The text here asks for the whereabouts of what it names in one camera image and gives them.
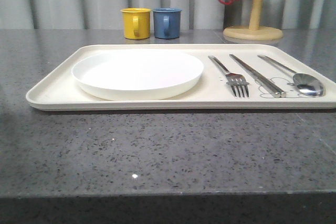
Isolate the wooden mug tree stand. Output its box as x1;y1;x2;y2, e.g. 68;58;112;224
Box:
223;0;283;40

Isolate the blue mug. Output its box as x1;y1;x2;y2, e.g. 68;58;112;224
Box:
152;8;182;39

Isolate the silver fork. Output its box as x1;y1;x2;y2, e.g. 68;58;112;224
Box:
208;56;249;98

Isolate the silver chopstick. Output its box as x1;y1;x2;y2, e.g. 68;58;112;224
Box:
236;55;288;98
229;54;281;99

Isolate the white round plate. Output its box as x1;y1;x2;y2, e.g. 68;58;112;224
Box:
71;49;204;101

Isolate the silver spoon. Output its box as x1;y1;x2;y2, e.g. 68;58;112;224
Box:
258;55;326;97

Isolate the cream rabbit serving tray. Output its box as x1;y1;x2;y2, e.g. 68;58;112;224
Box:
26;44;335;111

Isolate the yellow mug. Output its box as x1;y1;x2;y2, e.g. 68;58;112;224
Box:
121;8;151;40

